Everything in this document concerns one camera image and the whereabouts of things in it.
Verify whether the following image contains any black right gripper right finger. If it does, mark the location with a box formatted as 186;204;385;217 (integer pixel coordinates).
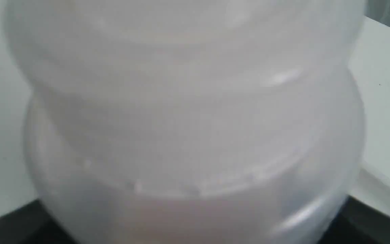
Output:
324;196;390;244

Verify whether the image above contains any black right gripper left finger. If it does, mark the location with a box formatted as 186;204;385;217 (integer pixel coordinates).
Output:
0;200;77;244

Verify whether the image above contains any translucent squeeze bottle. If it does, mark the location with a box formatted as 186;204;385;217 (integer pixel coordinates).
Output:
4;0;367;244

